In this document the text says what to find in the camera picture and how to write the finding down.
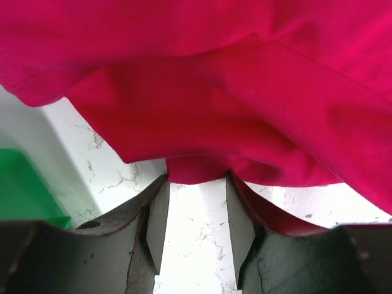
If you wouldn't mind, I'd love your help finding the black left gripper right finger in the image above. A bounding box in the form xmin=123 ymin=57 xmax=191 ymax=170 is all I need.
xmin=226 ymin=172 xmax=391 ymax=293

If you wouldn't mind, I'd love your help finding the green plastic tray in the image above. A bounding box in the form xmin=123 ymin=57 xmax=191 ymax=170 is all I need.
xmin=1 ymin=149 xmax=72 ymax=228

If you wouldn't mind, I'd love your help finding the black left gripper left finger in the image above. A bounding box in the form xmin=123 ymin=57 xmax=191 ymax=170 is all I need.
xmin=1 ymin=175 xmax=170 ymax=293

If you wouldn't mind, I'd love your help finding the crimson red t-shirt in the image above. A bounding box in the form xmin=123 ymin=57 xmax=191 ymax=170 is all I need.
xmin=1 ymin=1 xmax=391 ymax=213

